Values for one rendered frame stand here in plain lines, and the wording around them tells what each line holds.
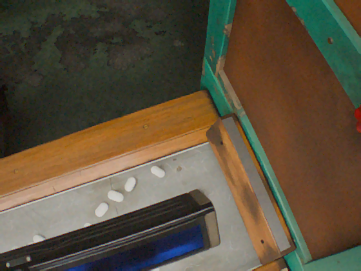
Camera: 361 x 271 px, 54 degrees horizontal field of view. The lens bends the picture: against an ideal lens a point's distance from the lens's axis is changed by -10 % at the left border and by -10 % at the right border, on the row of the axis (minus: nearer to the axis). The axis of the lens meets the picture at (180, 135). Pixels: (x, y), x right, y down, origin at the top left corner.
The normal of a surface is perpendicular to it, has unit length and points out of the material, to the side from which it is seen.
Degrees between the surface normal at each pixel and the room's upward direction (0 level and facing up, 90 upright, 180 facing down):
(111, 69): 0
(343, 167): 90
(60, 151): 0
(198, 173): 0
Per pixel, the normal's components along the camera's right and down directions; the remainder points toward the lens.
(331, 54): -0.93, 0.32
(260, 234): -0.84, 0.12
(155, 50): 0.02, -0.41
